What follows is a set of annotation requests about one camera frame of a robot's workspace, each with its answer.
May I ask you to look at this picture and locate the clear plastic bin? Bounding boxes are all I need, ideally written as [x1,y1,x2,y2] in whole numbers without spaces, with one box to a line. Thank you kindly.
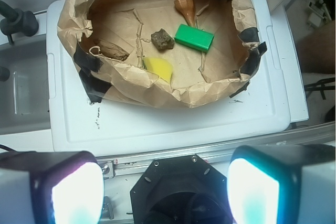
[1,35,50,135]

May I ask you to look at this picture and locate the yellow sponge wedge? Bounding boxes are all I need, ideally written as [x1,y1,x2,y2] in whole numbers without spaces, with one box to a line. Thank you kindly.
[143,57,173,83]

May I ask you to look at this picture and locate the black cables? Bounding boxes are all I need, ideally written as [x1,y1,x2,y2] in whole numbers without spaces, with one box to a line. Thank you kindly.
[304,77,336,101]

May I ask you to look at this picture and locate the brown paper bag tray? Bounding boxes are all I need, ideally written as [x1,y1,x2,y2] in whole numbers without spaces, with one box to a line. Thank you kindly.
[57,0,267,108]

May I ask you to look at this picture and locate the brown wood piece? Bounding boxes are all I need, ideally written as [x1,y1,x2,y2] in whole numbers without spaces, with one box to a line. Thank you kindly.
[94,39,129,61]

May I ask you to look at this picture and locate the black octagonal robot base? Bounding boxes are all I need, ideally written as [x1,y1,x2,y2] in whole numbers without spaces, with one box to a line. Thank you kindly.
[130,154,234,223]

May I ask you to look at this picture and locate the white plastic bin lid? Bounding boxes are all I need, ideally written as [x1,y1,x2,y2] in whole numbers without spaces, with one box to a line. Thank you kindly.
[46,0,309,156]

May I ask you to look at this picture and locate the orange conch seashell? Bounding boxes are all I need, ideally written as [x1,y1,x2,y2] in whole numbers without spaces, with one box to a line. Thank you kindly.
[174,0,196,28]

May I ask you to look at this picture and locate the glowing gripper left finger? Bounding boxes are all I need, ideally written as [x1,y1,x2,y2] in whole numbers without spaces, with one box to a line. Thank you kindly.
[1,151,104,223]

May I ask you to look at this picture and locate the green rectangular block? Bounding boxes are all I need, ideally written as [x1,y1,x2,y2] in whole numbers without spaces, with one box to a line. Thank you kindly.
[174,24,214,52]

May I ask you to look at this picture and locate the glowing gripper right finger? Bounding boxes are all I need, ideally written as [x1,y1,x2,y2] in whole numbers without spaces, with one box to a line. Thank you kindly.
[227,144,335,223]

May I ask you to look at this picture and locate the aluminium extrusion rail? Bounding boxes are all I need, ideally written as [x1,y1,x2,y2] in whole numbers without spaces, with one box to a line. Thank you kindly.
[97,121,335,179]

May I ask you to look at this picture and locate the black clamp knob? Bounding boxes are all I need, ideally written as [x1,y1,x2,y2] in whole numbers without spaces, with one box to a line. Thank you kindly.
[1,1,39,45]

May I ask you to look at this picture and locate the dark brown rock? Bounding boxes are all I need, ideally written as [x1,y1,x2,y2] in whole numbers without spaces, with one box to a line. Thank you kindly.
[151,28,175,51]

